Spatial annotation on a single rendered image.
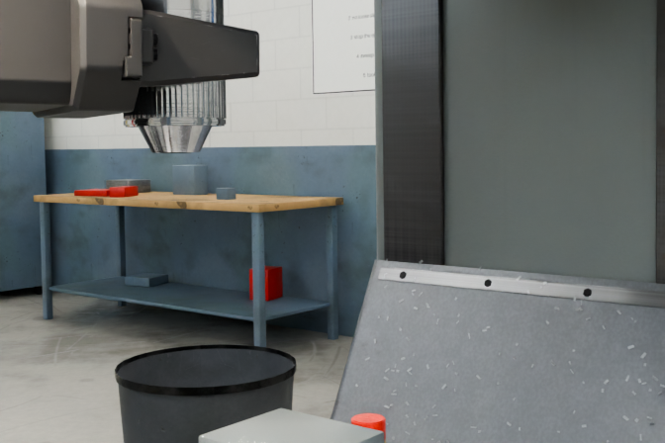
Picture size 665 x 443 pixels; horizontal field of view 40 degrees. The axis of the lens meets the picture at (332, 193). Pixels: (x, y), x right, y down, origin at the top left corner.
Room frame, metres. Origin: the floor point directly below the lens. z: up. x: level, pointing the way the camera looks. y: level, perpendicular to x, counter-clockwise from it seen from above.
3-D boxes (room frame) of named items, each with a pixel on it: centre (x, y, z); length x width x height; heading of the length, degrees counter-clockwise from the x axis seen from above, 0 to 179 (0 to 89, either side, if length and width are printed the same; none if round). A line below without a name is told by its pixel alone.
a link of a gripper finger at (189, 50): (0.40, 0.06, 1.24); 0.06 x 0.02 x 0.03; 118
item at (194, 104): (0.43, 0.07, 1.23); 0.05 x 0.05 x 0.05
